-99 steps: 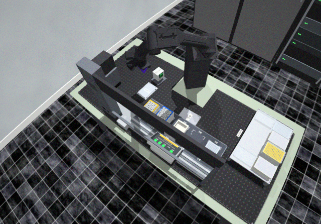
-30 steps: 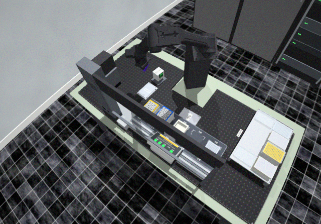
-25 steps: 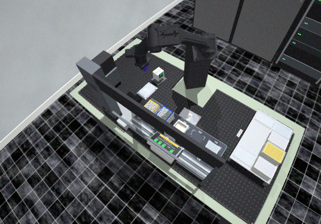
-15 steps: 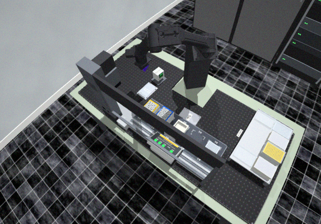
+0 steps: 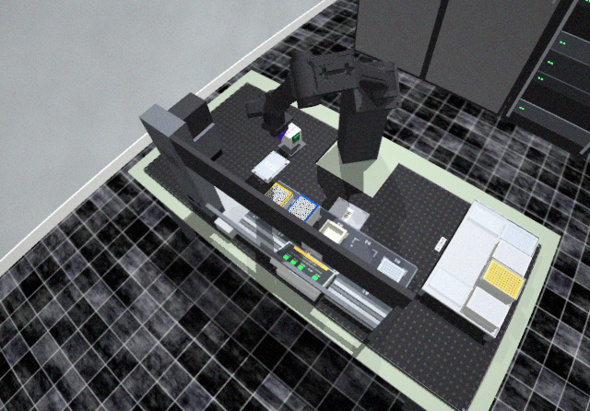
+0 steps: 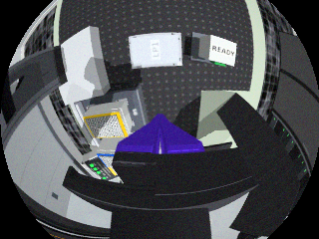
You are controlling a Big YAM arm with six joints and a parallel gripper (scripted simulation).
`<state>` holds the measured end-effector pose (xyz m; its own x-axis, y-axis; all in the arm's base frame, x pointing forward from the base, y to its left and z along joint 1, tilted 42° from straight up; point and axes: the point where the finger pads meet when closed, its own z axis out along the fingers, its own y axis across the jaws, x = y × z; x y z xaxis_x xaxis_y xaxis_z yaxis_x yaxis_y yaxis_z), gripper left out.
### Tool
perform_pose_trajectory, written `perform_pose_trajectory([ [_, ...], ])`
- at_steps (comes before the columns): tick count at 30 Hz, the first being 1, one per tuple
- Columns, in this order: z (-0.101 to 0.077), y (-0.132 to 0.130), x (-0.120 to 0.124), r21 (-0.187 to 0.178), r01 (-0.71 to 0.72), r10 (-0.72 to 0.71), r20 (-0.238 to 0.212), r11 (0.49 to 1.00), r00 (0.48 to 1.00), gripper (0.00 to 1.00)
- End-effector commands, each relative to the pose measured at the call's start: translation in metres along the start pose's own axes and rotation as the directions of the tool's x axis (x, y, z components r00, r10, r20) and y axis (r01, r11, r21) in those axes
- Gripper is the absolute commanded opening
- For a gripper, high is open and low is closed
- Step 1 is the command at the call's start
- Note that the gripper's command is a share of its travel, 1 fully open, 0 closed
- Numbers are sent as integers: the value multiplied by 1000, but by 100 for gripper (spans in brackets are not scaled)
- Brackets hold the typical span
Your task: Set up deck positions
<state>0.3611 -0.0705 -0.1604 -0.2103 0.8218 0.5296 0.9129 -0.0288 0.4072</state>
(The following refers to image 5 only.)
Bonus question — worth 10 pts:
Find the white ready panel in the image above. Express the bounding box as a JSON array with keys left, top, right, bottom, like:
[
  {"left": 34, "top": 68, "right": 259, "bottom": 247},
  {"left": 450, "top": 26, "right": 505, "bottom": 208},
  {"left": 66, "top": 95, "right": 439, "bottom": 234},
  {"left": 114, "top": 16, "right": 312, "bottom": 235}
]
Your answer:
[{"left": 278, "top": 123, "right": 307, "bottom": 157}]

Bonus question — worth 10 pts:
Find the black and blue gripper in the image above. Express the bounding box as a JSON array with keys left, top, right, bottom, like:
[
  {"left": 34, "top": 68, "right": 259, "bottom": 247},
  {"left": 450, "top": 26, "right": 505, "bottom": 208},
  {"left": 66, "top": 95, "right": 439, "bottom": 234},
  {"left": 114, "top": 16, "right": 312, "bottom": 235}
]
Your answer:
[{"left": 261, "top": 112, "right": 293, "bottom": 140}]

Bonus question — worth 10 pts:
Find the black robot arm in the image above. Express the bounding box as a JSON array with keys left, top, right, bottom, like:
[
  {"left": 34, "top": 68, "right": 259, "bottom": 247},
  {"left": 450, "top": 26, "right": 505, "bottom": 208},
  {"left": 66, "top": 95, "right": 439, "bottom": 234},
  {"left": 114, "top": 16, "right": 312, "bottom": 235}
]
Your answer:
[{"left": 245, "top": 50, "right": 398, "bottom": 126}]

